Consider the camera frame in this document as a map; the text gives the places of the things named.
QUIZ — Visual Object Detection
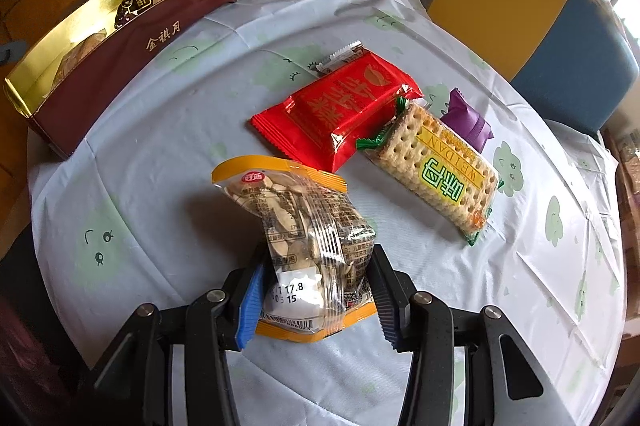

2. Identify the orange seed packet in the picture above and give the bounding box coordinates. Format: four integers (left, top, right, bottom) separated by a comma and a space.
212, 155, 376, 344

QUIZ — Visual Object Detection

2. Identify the green cracker packet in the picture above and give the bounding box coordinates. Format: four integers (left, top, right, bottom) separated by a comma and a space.
356, 96, 502, 245

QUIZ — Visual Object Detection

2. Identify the purple snack packet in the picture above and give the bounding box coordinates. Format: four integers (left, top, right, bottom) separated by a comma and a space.
440, 89, 494, 153

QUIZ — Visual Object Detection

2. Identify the large red snack packet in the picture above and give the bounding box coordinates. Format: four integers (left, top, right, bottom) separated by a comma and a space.
250, 50, 423, 172

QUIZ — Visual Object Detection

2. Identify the clear orange pastry packet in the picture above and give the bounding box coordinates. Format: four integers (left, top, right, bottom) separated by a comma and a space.
52, 29, 107, 89

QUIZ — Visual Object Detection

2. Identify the cloud print tablecloth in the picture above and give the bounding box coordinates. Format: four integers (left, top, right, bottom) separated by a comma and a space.
29, 0, 626, 425

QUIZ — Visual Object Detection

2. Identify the wooden side table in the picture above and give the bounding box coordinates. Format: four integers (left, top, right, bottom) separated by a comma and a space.
602, 128, 639, 288

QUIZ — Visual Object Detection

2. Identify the gold tin box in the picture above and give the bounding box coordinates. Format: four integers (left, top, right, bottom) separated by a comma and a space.
4, 0, 235, 158

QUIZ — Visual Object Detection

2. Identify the grey yellow blue headboard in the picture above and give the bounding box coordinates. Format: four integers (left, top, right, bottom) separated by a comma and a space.
421, 0, 638, 133

